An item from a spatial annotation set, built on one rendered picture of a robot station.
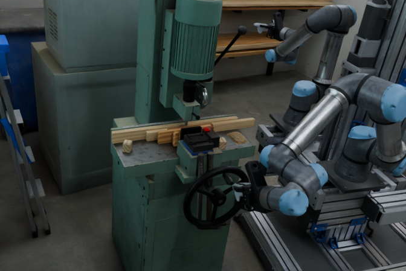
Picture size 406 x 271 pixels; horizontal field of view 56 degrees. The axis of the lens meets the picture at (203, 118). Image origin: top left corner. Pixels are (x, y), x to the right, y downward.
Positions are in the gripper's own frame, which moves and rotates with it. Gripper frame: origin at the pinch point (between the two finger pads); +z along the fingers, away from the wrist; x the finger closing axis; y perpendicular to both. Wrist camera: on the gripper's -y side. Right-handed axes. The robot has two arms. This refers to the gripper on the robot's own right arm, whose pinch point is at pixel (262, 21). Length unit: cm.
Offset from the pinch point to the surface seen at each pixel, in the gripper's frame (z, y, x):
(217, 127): -62, 22, -76
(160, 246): -73, 67, -114
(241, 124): -63, 24, -63
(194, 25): -66, -29, -90
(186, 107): -64, 6, -93
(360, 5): 103, 44, 239
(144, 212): -70, 47, -118
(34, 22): 118, 13, -118
